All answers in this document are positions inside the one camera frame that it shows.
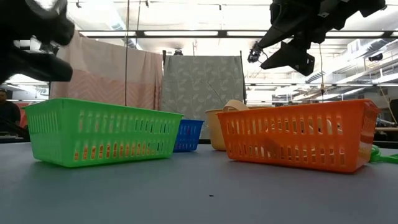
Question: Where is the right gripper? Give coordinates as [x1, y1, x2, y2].
[257, 0, 358, 77]

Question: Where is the green rubber band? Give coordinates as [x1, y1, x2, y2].
[369, 144, 398, 165]

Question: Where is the green slotted plastic basket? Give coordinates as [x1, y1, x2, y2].
[23, 98, 184, 168]

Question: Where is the orange slotted plastic basket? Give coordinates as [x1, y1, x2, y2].
[216, 99, 381, 174]

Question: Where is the grey leaf-print cloth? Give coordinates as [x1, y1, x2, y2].
[160, 55, 246, 140]

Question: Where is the yellow plastic basket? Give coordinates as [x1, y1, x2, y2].
[205, 99, 274, 152]

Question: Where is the blue plastic basket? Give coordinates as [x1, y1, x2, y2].
[173, 119, 205, 153]

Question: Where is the pink zigzag cloth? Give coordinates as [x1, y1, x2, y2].
[49, 30, 164, 110]

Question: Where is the person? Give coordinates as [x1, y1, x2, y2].
[0, 88, 22, 134]

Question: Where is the black hanging camera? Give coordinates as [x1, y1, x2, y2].
[247, 40, 269, 65]

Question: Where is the yellow hanging cord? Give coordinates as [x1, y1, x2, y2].
[318, 43, 326, 97]

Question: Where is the thin hanging cable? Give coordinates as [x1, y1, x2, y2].
[124, 0, 130, 106]

